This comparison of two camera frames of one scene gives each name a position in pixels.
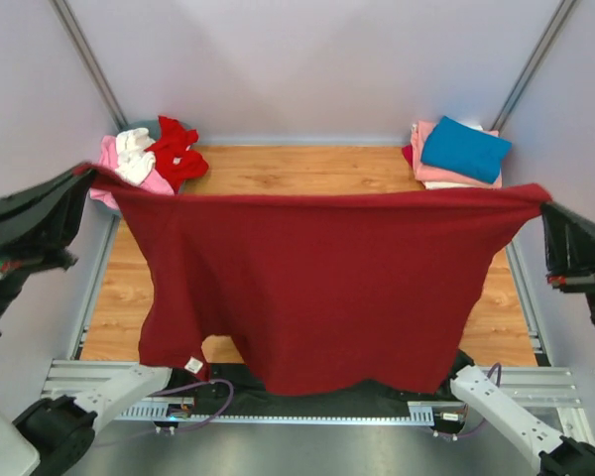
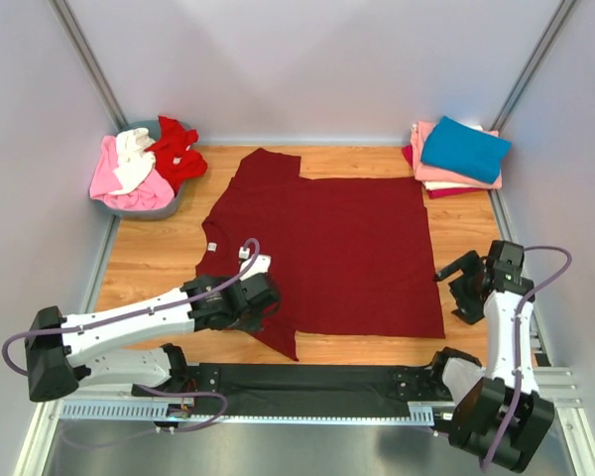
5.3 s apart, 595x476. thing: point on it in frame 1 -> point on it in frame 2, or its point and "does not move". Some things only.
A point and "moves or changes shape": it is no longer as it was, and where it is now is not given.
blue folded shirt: x=465 y=149 does not move
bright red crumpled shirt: x=175 y=161 does not move
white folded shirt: x=429 y=185 does not move
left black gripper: x=35 y=224 -> x=255 y=324
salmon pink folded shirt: x=427 y=173 does not move
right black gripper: x=576 y=248 -> x=470 y=265
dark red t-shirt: x=375 y=292 moves or changes shape
